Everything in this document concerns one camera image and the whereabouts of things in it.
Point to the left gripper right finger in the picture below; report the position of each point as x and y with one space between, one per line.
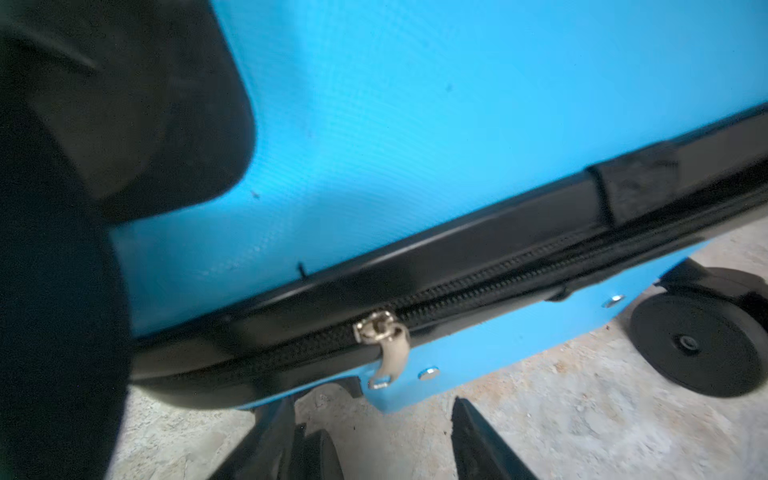
479 451

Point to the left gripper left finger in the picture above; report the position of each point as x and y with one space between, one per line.
277 447

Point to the blue hard-shell suitcase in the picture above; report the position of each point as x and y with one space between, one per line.
226 203

